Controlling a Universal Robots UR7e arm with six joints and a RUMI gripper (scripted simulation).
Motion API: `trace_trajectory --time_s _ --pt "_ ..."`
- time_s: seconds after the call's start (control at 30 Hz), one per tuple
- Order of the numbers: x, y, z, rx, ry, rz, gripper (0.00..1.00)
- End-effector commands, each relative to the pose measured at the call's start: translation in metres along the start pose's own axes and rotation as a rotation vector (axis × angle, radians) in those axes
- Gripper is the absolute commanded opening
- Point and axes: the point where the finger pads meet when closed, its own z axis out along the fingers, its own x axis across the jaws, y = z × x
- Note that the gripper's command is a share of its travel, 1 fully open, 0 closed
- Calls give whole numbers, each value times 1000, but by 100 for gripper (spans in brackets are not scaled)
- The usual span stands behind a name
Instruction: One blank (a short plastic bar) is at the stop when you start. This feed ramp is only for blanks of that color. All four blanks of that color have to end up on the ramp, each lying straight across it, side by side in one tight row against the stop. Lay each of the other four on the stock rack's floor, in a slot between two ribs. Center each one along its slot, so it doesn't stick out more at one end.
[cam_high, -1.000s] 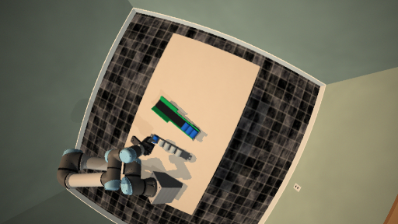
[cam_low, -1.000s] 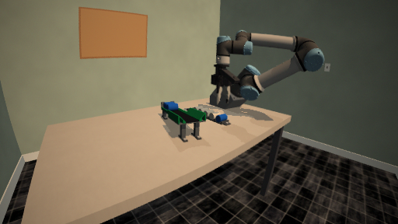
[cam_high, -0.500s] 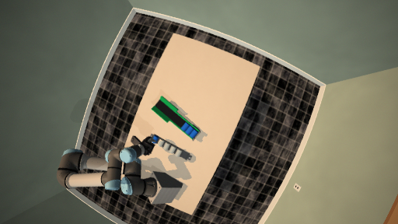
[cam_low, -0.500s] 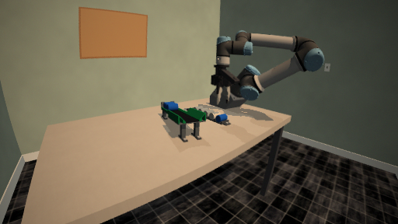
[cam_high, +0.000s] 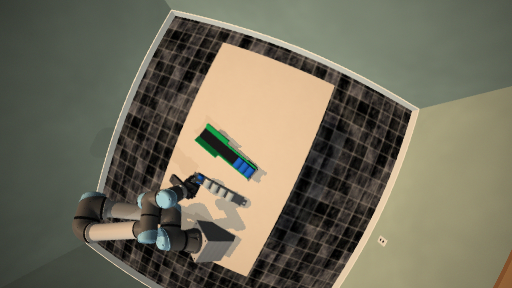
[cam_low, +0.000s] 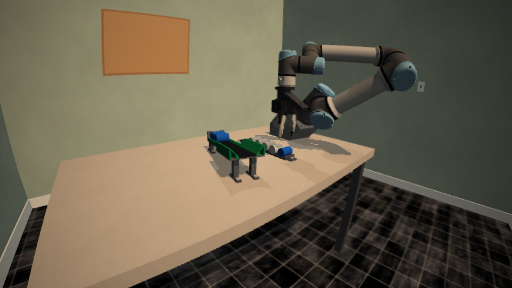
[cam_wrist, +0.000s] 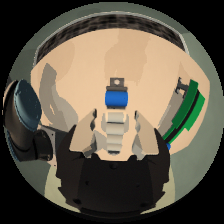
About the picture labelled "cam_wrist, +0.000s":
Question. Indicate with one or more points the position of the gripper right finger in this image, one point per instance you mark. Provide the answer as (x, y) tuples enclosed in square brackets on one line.
[(149, 145)]

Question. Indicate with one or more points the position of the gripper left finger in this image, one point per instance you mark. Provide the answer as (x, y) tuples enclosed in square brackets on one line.
[(79, 142)]

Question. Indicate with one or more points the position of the grey metal tab with hex screw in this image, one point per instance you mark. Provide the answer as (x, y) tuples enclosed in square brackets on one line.
[(119, 82)]

